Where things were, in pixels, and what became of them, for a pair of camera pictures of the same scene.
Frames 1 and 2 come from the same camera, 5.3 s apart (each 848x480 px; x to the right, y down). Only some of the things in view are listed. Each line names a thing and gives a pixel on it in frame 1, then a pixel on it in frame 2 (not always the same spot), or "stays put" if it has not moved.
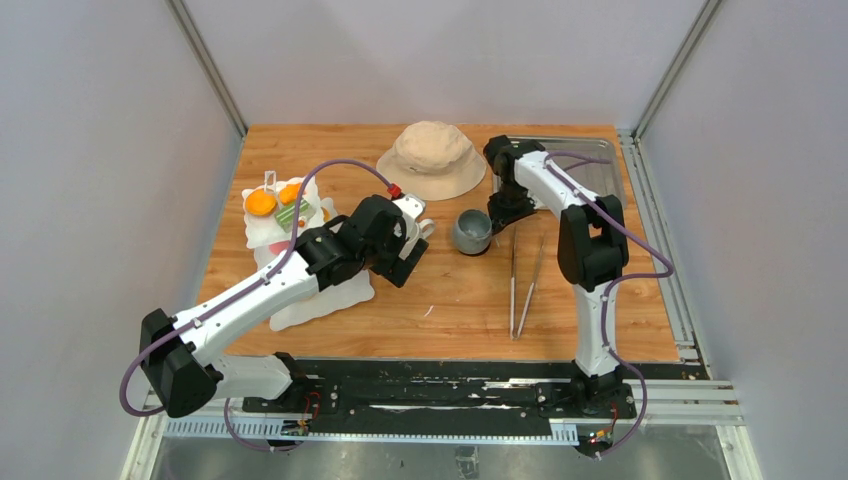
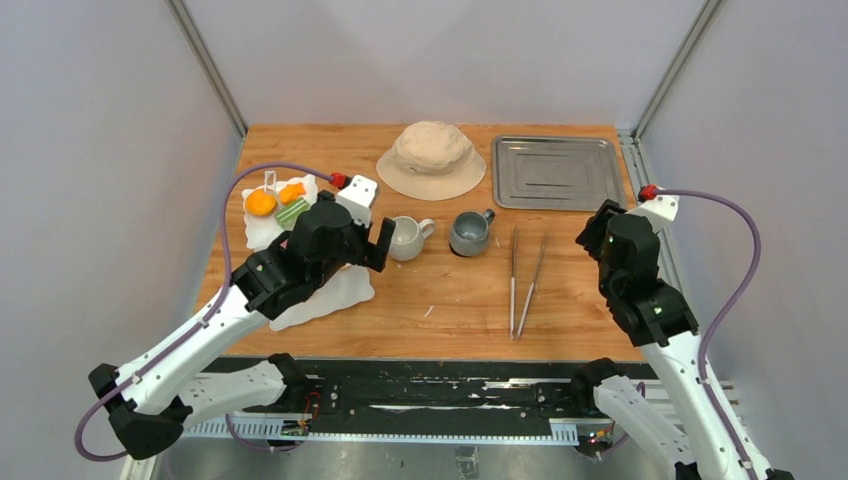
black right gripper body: [513, 202] -> [592, 235]
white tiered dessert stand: [268, 215] stays put
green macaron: [286, 216] stays put
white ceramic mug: [417, 229] stays put
